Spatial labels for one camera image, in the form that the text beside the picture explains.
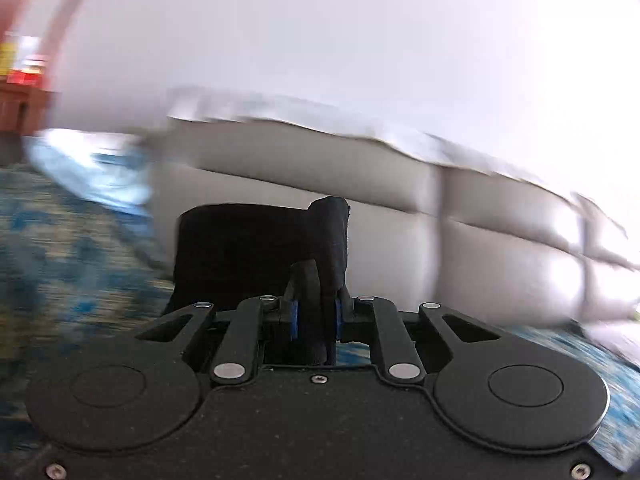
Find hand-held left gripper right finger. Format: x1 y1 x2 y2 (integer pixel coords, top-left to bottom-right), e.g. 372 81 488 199
336 294 502 387

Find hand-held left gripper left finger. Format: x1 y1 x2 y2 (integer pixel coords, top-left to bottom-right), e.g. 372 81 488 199
134 294 301 387

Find black pants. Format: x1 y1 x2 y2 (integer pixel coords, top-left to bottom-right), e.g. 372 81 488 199
167 196 353 367

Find beige upholstered headboard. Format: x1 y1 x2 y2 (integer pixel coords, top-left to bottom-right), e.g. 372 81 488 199
149 85 640 343

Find teal patterned blanket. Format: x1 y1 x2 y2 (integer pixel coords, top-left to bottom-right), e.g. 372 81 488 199
0 162 640 472

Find light blue cloth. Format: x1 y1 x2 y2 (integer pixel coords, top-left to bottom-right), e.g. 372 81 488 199
24 127 162 217

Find brown wooden furniture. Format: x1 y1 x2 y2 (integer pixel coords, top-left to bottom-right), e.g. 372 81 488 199
0 79 60 135

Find red and yellow box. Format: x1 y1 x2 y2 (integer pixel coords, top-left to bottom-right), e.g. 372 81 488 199
0 35 50 87

